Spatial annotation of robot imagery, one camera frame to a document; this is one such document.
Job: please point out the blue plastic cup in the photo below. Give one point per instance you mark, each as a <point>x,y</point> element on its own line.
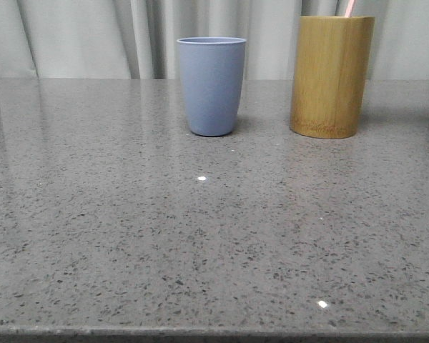
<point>211,71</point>

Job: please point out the pink chopstick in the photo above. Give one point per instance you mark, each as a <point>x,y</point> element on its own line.
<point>349,8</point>

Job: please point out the bamboo wooden cup holder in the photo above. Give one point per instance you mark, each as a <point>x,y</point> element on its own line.
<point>329,75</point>

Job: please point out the grey-white curtain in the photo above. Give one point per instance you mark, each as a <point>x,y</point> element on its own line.
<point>137,39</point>

